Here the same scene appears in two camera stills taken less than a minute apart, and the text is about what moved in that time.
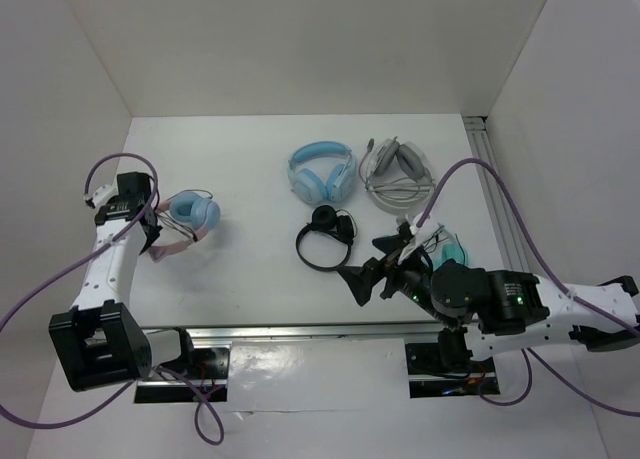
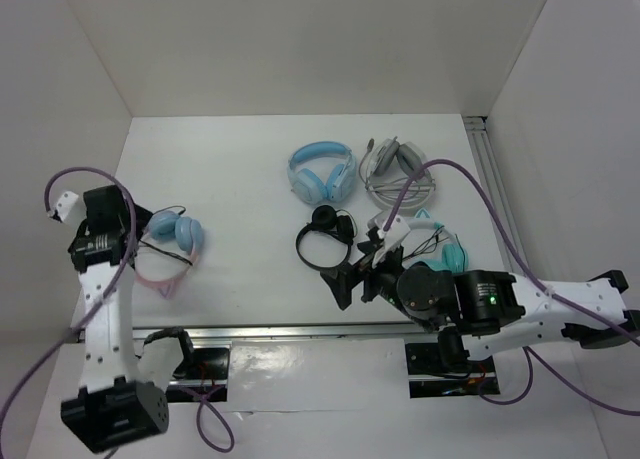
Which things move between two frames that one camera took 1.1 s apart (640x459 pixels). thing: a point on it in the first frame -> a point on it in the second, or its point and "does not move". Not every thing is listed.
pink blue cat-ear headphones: (194, 212) -> (168, 250)
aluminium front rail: (316, 331) does not move
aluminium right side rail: (507, 238) does not move
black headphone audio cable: (174, 223) -> (156, 249)
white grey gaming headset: (395, 175) does not move
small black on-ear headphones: (341, 224) does not move
